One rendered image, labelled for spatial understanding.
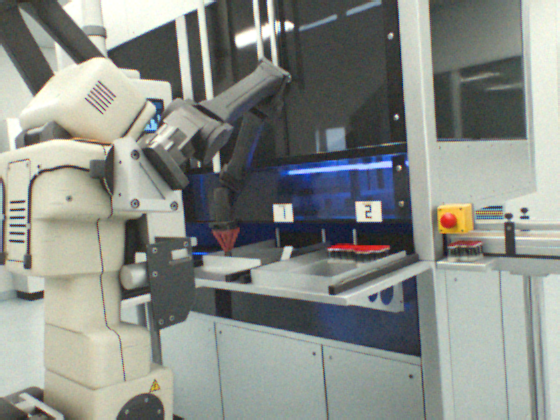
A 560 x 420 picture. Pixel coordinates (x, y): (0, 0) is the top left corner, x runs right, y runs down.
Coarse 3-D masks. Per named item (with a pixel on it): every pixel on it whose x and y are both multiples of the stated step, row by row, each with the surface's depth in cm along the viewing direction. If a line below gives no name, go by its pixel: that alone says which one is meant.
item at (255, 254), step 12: (216, 252) 161; (240, 252) 169; (252, 252) 173; (264, 252) 173; (276, 252) 171; (300, 252) 153; (204, 264) 157; (216, 264) 153; (228, 264) 149; (240, 264) 146; (252, 264) 142
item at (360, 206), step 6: (360, 204) 146; (366, 204) 144; (372, 204) 143; (378, 204) 141; (360, 210) 146; (366, 210) 145; (372, 210) 143; (378, 210) 142; (360, 216) 146; (372, 216) 143; (378, 216) 142
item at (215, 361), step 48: (480, 288) 158; (192, 336) 210; (240, 336) 189; (288, 336) 172; (480, 336) 157; (192, 384) 214; (240, 384) 193; (288, 384) 175; (336, 384) 160; (384, 384) 148; (480, 384) 156; (528, 384) 194
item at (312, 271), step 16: (304, 256) 141; (320, 256) 147; (400, 256) 131; (256, 272) 124; (272, 272) 120; (288, 272) 117; (304, 272) 132; (320, 272) 130; (336, 272) 128; (352, 272) 114; (304, 288) 114; (320, 288) 111
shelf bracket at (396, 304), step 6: (396, 288) 139; (378, 294) 132; (396, 294) 139; (402, 294) 139; (360, 300) 126; (366, 300) 128; (378, 300) 132; (396, 300) 139; (402, 300) 140; (366, 306) 127; (372, 306) 130; (378, 306) 132; (384, 306) 134; (390, 306) 137; (396, 306) 139; (402, 306) 140
